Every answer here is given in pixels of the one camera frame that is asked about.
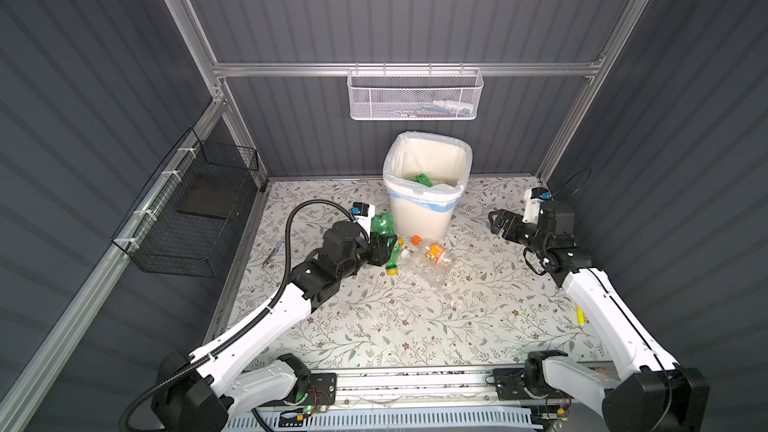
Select white vent grille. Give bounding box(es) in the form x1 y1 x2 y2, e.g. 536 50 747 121
260 406 544 431

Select orange label clear bottle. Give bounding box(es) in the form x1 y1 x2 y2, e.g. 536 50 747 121
410 235 456 269

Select white plastic waste bin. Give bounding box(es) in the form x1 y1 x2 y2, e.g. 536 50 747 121
383 131 473 242

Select white wire mesh basket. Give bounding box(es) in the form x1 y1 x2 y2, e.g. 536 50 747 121
346 66 484 121

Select clear bin liner bag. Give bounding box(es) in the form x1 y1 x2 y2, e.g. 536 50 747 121
382 131 473 213

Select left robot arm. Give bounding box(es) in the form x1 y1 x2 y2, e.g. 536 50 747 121
118 200 398 431

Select clear bottle white cap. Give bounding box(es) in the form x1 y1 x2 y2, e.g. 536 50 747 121
400 252 453 287

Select green bottle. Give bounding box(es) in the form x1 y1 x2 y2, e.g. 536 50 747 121
370 212 401 276
412 173 434 188

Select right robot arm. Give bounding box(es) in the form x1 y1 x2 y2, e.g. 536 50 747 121
488 199 710 431

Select items in white basket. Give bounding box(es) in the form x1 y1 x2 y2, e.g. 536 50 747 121
390 100 475 119

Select aluminium front rail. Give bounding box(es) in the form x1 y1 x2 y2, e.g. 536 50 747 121
251 365 661 412

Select black wire mesh basket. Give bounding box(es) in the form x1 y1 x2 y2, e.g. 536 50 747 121
112 132 260 279

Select yellow marker pen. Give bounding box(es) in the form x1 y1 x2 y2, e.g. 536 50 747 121
576 306 586 327

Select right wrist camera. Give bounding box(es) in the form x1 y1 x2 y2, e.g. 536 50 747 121
522 186 552 224

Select floral table mat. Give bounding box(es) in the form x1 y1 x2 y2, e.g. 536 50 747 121
224 177 608 369

